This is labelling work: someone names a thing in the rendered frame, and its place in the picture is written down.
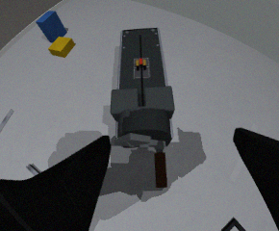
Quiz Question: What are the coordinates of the yellow cube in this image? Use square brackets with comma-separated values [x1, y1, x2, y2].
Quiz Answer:
[48, 36, 75, 58]

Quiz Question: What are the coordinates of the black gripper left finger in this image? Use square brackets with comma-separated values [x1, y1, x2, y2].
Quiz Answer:
[0, 135, 112, 231]

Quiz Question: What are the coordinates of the blue block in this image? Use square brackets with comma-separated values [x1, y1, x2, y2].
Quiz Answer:
[37, 11, 67, 43]

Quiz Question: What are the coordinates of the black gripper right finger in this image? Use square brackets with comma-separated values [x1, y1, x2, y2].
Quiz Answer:
[233, 127, 279, 231]

